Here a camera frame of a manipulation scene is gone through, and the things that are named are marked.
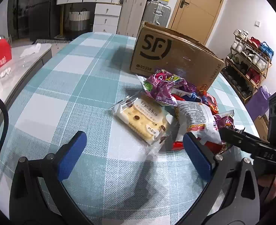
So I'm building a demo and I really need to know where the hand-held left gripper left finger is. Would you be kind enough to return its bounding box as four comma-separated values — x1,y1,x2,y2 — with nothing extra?
9,131,94,225

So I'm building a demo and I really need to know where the crumpled white wrapper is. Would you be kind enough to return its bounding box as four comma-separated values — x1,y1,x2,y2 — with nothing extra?
0,67,12,79

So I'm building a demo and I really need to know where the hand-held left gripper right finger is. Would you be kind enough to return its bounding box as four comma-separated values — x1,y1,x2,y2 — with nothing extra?
177,132,261,225

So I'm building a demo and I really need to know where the striped rug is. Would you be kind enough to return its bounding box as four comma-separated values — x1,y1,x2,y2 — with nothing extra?
32,38,73,44

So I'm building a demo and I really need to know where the person's right hand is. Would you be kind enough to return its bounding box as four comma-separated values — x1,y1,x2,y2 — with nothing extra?
257,171,276,203

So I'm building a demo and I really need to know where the white tissue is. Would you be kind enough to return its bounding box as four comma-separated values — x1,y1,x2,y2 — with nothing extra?
19,45,41,58

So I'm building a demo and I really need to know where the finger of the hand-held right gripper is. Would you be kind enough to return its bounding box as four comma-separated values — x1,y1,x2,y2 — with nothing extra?
219,127,270,155

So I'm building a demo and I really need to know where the wooden door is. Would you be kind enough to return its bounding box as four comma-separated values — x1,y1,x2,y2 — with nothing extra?
167,0,230,48

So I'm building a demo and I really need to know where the printed cardboard carton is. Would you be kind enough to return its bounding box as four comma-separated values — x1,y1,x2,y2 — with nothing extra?
257,114,270,137

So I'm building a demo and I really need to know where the wooden shoe rack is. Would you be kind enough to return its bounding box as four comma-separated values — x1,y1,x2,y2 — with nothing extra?
224,37,274,104

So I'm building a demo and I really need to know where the clear cream cracker packet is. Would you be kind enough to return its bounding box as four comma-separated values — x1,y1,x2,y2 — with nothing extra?
109,94,175,147

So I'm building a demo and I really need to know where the grey refrigerator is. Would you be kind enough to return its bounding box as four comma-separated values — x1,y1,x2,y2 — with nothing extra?
28,0,64,41

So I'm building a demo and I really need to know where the small purple snack packet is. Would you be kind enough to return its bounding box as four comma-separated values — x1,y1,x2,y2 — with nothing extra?
214,112,235,132

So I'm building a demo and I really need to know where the grey white laundry basket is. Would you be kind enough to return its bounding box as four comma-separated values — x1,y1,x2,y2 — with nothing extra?
69,8,91,32

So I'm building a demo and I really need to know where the beige suitcase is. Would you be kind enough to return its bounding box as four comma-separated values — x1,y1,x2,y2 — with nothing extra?
116,0,148,37

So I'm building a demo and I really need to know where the shoe rack with shoes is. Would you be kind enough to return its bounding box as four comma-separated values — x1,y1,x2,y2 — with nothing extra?
225,29,274,99

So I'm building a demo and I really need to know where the brown cardboard box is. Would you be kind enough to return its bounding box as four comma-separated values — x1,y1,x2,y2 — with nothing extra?
130,21,224,92

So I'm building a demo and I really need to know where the silver suitcase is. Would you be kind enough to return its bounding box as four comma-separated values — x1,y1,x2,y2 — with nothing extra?
142,1,172,29

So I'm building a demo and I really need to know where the red pink cookie packet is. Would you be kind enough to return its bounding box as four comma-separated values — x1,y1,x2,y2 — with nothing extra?
198,91,220,116

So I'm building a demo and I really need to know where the red gift bag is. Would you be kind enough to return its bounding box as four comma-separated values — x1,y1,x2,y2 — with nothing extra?
0,37,13,71

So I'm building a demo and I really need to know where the blue checked tablecloth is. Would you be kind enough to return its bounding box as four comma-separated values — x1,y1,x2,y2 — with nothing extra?
0,31,263,225

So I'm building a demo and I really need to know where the white red-print snack packet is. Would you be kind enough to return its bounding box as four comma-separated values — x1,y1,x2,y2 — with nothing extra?
175,100,223,146

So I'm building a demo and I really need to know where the purple snack bag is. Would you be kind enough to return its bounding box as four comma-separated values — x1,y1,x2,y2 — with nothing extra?
143,69,190,106

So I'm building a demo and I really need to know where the dark glass cabinet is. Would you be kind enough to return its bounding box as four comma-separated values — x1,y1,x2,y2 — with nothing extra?
7,0,31,39

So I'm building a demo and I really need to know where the plain red snack packet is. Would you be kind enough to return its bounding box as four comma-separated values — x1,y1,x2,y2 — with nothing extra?
172,141,232,155

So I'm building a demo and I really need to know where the blue snack packet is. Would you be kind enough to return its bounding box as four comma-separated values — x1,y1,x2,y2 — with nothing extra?
172,89,203,103

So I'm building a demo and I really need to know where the white desk with drawers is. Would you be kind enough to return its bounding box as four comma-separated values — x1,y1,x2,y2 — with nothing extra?
56,0,124,34

